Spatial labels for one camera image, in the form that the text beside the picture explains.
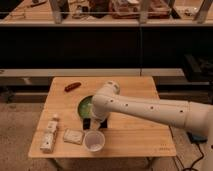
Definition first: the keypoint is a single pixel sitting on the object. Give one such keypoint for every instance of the green bowl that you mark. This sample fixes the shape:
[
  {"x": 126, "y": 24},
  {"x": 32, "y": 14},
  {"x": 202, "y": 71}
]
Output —
[{"x": 84, "y": 107}]

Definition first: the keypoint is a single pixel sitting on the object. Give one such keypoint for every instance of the white crumpled bottle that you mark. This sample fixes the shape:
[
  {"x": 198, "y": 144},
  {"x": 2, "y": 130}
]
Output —
[{"x": 50, "y": 134}]

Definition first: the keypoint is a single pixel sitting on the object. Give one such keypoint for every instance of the brown tray on shelf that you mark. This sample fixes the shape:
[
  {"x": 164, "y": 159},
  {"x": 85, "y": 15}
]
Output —
[{"x": 131, "y": 9}]

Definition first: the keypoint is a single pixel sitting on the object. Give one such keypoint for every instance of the white plastic cup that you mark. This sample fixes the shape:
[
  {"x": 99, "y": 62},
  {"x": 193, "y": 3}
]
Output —
[{"x": 94, "y": 141}]

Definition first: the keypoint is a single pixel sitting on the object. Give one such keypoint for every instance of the black eraser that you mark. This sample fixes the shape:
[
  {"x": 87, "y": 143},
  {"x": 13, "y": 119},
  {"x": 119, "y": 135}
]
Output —
[{"x": 86, "y": 124}]

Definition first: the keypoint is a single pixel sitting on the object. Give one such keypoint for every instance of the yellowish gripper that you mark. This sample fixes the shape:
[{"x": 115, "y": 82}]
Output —
[{"x": 94, "y": 125}]

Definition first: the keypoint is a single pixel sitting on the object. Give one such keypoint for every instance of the red sausage toy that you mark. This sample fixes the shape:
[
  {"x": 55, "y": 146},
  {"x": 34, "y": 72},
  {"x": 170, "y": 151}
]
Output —
[{"x": 72, "y": 86}]

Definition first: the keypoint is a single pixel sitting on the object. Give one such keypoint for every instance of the black box at right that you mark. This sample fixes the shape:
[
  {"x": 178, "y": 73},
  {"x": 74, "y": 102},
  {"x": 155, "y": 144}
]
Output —
[{"x": 198, "y": 69}]

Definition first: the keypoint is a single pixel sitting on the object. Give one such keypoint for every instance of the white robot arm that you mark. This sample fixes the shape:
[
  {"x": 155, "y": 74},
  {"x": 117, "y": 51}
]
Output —
[{"x": 193, "y": 117}]

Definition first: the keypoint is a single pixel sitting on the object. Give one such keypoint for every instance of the wooden table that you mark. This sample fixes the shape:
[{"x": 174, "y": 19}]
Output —
[{"x": 129, "y": 141}]

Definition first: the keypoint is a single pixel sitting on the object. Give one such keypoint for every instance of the white sponge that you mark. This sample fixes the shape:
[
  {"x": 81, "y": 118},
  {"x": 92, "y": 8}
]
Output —
[{"x": 73, "y": 136}]

